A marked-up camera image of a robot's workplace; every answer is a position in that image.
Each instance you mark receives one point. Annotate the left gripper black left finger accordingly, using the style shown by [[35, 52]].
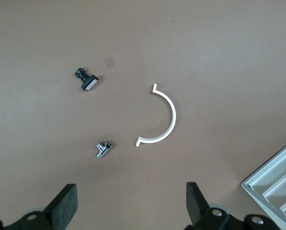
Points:
[[59, 210]]

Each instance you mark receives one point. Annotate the white semicircular plastic bracket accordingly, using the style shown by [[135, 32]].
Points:
[[172, 112]]

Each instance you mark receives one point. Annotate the white drawer cabinet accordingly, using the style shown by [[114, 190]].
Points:
[[274, 187]]

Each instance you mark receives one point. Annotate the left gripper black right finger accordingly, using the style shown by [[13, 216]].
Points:
[[197, 206]]

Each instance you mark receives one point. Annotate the chrome metal fitting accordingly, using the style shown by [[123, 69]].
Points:
[[102, 148]]

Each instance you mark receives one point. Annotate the black metal key switch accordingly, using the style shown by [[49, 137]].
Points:
[[88, 82]]

